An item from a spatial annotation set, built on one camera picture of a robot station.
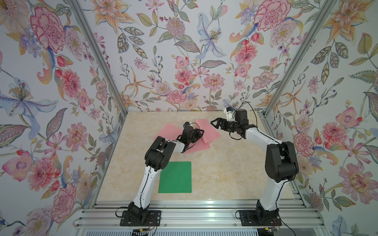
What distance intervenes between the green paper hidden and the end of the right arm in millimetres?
316

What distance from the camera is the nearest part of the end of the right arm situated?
74cm

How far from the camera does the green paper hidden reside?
Answer: 86cm
